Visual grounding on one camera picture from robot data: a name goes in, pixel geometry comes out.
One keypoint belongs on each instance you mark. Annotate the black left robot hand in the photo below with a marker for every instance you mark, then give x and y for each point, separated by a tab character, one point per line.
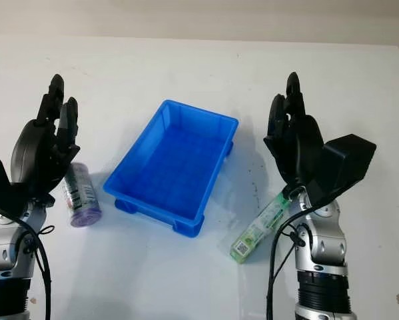
34	150

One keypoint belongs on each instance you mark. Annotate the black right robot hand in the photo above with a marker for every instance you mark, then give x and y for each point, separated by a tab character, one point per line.
302	146

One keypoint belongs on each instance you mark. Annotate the purple cylindrical canister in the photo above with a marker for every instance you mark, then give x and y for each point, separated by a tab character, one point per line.
82	196

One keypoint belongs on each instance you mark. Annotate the green rectangular carton box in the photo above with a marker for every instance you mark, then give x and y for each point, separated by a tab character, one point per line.
262	223

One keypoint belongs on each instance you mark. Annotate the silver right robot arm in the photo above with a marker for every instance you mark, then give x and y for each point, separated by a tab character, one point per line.
322	253

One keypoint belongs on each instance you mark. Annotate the blue plastic tray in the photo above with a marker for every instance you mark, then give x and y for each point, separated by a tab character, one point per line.
172	166

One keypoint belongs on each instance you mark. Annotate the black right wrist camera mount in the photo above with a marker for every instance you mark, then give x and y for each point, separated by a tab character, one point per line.
347	160

